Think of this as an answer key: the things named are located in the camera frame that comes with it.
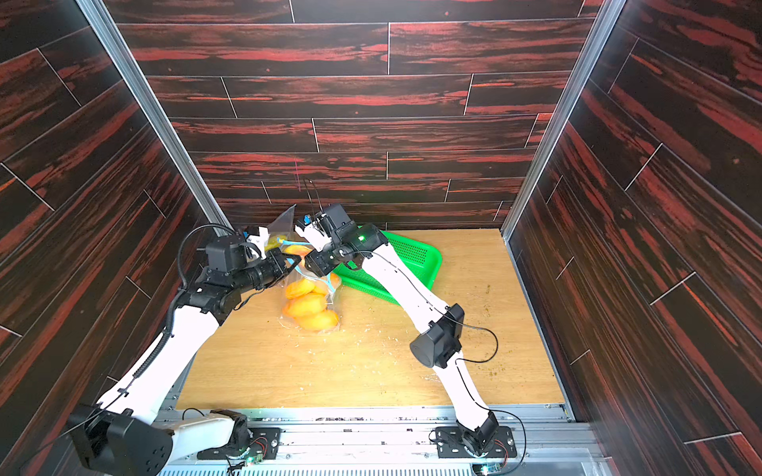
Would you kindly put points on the clear zip bag blue zipper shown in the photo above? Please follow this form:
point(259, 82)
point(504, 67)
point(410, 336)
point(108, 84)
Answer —
point(281, 229)

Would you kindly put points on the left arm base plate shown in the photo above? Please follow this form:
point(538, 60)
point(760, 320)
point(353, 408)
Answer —
point(251, 446)

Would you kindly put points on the aluminium front rail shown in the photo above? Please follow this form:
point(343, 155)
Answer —
point(404, 441)

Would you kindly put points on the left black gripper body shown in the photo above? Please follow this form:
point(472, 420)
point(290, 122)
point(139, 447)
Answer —
point(259, 275)

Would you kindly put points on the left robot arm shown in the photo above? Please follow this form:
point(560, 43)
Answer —
point(118, 435)

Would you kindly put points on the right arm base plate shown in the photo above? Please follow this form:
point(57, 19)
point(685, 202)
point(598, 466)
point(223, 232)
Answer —
point(456, 442)

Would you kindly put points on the yellow mango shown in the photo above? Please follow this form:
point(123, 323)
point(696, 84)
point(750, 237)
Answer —
point(299, 288)

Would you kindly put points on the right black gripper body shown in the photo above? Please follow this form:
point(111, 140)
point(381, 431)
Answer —
point(318, 262)

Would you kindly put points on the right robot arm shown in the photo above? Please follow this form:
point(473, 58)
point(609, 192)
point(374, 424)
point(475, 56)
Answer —
point(439, 326)

